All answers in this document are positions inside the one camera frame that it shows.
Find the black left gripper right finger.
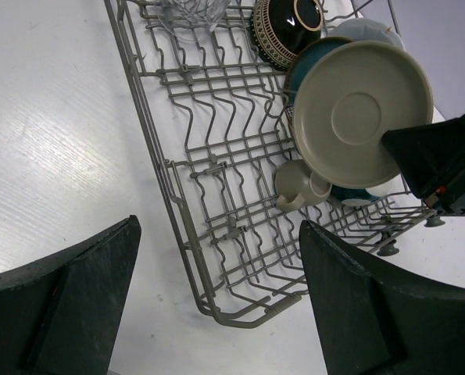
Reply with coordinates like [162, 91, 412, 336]
[299, 220, 465, 374]

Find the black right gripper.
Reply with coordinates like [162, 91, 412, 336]
[381, 114, 465, 215]

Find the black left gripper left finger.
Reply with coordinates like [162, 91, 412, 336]
[0, 216, 141, 374]

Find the teal bowl cream inside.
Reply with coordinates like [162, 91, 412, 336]
[331, 184, 391, 207]

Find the grey round plate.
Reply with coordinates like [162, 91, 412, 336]
[292, 41, 434, 189]

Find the grey ceramic mug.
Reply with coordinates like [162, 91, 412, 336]
[274, 160, 332, 213]

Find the light blue scalloped plate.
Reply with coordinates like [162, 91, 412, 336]
[326, 18, 406, 51]

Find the dark teal plate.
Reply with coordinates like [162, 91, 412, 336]
[284, 37, 352, 95]

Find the brown bowl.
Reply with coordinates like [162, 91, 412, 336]
[250, 0, 324, 71]

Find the clear drinking glass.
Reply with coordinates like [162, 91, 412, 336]
[156, 0, 231, 33]

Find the grey wire dish rack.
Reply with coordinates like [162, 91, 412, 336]
[106, 1, 441, 329]

